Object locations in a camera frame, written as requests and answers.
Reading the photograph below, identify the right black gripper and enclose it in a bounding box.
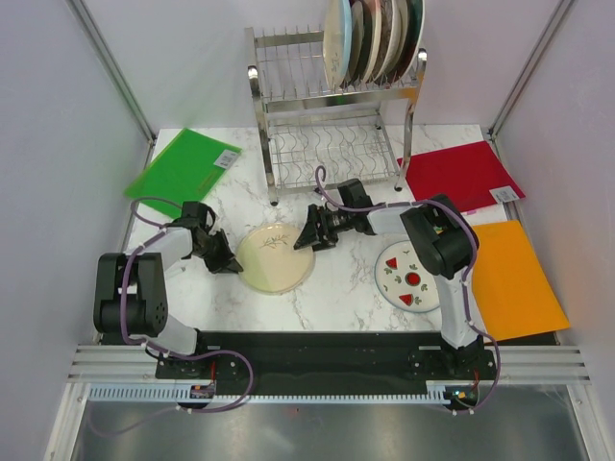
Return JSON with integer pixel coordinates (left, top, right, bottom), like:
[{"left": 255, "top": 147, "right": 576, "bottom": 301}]
[{"left": 293, "top": 206, "right": 353, "bottom": 255}]

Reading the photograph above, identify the cream plate with twig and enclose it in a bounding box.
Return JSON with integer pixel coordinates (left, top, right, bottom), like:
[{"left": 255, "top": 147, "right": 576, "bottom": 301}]
[{"left": 236, "top": 223, "right": 315, "bottom": 295}]

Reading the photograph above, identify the watermelon pattern white plate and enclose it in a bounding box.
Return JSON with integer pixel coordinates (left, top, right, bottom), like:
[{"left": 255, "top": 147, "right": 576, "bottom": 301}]
[{"left": 375, "top": 241, "right": 439, "bottom": 314}]

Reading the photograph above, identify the cream and blue plate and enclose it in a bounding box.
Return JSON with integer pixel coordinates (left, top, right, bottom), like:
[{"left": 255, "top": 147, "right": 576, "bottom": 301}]
[{"left": 322, "top": 0, "right": 352, "bottom": 91}]

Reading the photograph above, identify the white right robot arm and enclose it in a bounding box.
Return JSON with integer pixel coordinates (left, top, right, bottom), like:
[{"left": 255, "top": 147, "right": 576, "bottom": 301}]
[{"left": 294, "top": 179, "right": 481, "bottom": 378}]

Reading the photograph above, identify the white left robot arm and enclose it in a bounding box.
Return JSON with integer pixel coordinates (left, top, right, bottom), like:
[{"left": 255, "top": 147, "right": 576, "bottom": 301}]
[{"left": 93, "top": 202, "right": 314, "bottom": 377}]

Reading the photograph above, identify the steel two-tier dish rack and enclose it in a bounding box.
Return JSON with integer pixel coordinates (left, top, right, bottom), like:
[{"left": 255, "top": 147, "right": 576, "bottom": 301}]
[{"left": 244, "top": 28, "right": 428, "bottom": 206}]

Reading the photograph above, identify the green folder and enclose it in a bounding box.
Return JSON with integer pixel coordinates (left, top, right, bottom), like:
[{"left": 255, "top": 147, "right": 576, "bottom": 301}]
[{"left": 125, "top": 129, "right": 242, "bottom": 219}]

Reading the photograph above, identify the red folder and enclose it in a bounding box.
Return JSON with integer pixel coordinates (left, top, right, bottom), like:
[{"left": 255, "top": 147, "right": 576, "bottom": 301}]
[{"left": 406, "top": 141, "right": 526, "bottom": 211}]

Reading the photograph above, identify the orange clip file folder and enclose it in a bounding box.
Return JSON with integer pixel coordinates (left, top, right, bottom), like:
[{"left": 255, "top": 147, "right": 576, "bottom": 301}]
[{"left": 473, "top": 220, "right": 570, "bottom": 342}]

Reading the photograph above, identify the cream brown rim plate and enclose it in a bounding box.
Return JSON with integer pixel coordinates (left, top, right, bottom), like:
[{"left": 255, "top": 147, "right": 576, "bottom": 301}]
[{"left": 360, "top": 0, "right": 399, "bottom": 84}]

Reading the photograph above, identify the white floral plate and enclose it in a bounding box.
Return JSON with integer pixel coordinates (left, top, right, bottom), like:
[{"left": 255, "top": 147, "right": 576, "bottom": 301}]
[{"left": 381, "top": 0, "right": 412, "bottom": 84}]

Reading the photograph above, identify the dark green rimmed plate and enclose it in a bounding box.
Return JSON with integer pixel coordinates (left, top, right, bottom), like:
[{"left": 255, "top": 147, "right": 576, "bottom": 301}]
[{"left": 396, "top": 0, "right": 426, "bottom": 80}]

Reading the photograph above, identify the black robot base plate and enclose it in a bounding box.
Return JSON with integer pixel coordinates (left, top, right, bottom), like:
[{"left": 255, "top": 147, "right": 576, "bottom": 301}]
[{"left": 156, "top": 331, "right": 496, "bottom": 394}]

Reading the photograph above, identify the white slotted cable duct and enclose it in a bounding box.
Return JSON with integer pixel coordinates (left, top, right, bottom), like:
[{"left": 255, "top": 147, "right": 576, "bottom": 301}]
[{"left": 87, "top": 383, "right": 450, "bottom": 404}]

